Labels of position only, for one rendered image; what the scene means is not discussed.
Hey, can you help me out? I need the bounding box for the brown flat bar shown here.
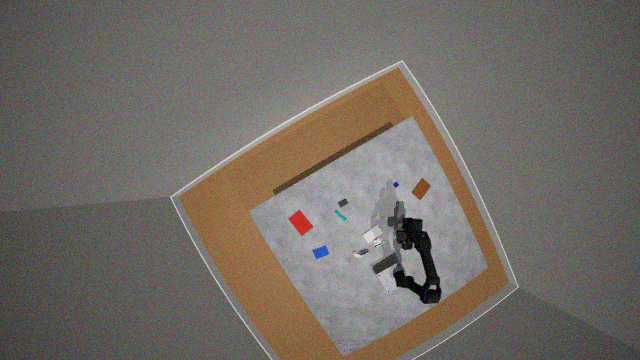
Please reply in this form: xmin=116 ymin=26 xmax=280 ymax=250
xmin=412 ymin=178 xmax=431 ymax=201

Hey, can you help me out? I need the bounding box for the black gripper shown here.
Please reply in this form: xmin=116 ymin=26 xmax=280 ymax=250
xmin=401 ymin=218 xmax=413 ymax=250

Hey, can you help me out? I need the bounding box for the red flat plate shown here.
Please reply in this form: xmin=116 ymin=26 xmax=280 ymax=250
xmin=288 ymin=210 xmax=313 ymax=236

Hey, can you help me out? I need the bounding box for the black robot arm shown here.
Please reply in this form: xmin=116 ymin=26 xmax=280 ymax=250
xmin=394 ymin=218 xmax=442 ymax=304

